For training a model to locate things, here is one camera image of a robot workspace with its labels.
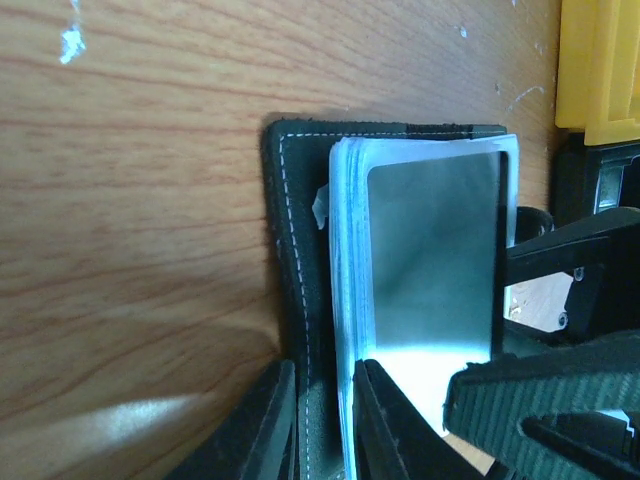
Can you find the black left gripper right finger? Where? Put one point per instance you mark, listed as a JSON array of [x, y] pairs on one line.
[[392, 439]]

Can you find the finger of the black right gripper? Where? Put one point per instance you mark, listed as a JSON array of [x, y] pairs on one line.
[[601, 253], [546, 416]]

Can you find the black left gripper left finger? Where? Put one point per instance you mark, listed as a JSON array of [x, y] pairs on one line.
[[258, 438]]

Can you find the black VIP card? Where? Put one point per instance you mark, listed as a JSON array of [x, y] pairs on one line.
[[436, 232]]

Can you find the black leather card holder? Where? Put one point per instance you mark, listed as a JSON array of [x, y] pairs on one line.
[[316, 184]]

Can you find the black bin with blue cards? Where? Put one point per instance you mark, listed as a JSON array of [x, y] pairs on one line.
[[587, 180]]

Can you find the yellow bin with black cards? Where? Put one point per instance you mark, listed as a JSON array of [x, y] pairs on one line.
[[598, 70]]

